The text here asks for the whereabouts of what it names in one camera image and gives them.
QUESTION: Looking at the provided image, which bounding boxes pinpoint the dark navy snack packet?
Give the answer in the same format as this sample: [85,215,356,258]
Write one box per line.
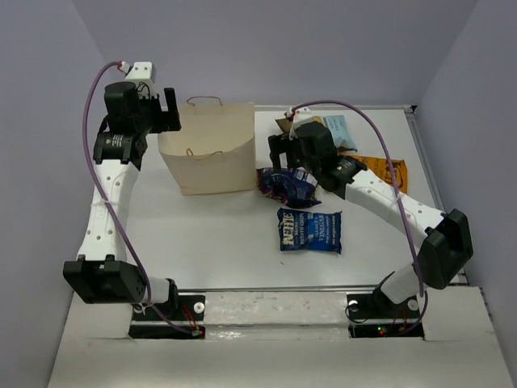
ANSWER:
[256,167,321,209]

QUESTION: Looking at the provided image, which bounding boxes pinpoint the brown snack packet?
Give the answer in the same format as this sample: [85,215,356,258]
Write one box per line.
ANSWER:
[275,113,357,151]

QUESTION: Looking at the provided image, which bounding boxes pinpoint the beige paper bag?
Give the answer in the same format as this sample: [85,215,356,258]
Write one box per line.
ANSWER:
[158,95,256,196]

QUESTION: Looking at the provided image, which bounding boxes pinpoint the orange snack packet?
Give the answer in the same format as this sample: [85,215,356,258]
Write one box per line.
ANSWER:
[339,153,408,194]

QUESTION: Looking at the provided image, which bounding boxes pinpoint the blue snack packet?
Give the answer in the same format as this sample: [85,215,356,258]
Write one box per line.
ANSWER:
[277,208,342,255]

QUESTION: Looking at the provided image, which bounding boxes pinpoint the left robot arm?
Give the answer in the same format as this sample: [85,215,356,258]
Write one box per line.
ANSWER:
[63,81,181,319]

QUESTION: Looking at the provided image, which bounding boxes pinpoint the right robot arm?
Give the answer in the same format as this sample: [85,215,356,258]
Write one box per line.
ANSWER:
[268,122,473,317]

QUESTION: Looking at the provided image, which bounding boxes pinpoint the white front board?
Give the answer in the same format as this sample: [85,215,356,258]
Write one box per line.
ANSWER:
[49,286,512,387]

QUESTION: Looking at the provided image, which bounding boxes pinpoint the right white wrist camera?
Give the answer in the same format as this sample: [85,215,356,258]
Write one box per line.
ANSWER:
[285,107,313,141]

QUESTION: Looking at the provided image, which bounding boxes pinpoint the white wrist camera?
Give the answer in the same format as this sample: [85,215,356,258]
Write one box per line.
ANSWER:
[285,107,313,141]
[117,61,158,99]

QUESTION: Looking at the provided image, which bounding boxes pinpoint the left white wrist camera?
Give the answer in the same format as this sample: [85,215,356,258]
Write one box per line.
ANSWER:
[117,61,158,99]

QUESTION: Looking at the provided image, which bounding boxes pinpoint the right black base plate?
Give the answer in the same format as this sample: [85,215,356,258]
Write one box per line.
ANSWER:
[345,293,425,339]

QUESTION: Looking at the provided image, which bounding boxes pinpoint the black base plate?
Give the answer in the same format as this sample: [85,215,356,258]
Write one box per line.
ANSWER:
[345,293,425,339]
[128,293,206,340]

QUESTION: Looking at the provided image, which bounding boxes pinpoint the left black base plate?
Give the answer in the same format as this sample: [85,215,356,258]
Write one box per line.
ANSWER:
[128,293,206,340]

